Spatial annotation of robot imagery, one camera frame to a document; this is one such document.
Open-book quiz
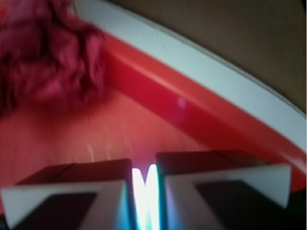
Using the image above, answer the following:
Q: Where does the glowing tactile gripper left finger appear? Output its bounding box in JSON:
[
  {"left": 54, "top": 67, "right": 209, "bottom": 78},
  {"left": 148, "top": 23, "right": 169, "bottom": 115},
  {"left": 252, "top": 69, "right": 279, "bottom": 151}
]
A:
[{"left": 1, "top": 159, "right": 134, "bottom": 230}]

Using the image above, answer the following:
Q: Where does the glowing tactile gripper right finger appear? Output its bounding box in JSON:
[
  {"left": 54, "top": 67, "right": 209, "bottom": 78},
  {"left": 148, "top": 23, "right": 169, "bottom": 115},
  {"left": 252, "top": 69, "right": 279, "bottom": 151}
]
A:
[{"left": 156, "top": 150, "right": 291, "bottom": 230}]

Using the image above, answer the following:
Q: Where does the red paper ball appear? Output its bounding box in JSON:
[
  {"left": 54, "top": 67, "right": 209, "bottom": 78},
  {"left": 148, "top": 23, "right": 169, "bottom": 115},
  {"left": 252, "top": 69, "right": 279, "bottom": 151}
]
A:
[{"left": 0, "top": 0, "right": 105, "bottom": 115}]

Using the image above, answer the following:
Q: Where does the red plastic tray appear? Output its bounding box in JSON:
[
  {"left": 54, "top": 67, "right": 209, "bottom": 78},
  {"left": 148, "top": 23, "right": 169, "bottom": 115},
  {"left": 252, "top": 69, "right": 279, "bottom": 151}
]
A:
[{"left": 0, "top": 0, "right": 306, "bottom": 191}]

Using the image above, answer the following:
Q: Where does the brown cardboard panel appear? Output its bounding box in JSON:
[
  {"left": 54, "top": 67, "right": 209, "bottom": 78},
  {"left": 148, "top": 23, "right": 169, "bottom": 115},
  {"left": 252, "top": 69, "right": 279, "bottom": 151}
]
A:
[{"left": 115, "top": 0, "right": 307, "bottom": 112}]

